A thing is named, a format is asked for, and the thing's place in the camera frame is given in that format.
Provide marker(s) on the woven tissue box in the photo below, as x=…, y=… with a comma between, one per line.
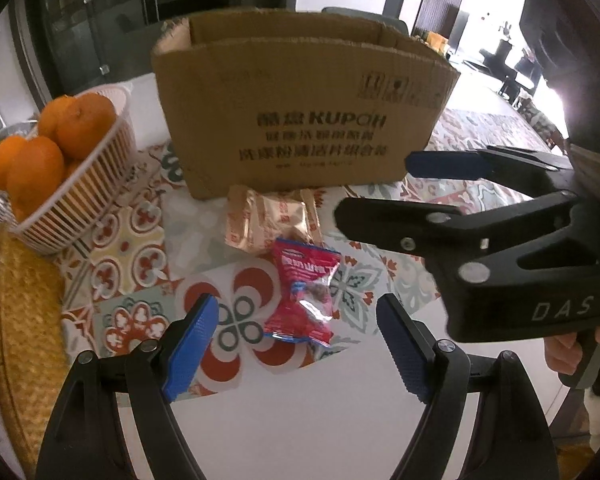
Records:
x=33, y=361

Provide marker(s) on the orange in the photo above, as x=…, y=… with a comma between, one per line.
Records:
x=9, y=149
x=36, y=173
x=84, y=123
x=51, y=115

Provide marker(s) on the red hawthorn snack packet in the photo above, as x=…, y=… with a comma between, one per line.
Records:
x=305, y=308

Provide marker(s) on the orange right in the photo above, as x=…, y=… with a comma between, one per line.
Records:
x=84, y=123

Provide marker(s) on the dark chair right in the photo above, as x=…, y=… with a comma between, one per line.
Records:
x=381, y=18

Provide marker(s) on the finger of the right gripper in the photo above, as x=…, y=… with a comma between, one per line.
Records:
x=428, y=230
x=525, y=171

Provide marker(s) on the orange left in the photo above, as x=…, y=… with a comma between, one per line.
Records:
x=9, y=149

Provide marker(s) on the brown cardboard box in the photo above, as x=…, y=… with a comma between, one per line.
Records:
x=277, y=100

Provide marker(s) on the person right hand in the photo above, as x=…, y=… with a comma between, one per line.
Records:
x=563, y=353

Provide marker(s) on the black glass sliding door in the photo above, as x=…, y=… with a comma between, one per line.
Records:
x=68, y=46

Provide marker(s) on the patterned table runner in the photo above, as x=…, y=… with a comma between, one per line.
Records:
x=156, y=250

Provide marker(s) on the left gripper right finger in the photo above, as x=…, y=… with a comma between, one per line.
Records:
x=510, y=438

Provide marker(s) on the orange back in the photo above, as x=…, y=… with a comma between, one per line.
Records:
x=51, y=115

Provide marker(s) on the white fruit basket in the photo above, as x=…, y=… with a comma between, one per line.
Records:
x=88, y=193

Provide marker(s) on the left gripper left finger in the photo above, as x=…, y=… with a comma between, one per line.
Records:
x=84, y=437

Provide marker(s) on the orange front middle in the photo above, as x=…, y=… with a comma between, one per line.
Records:
x=36, y=173

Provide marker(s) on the fortune biscuits gold packet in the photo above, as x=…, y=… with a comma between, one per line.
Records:
x=254, y=221

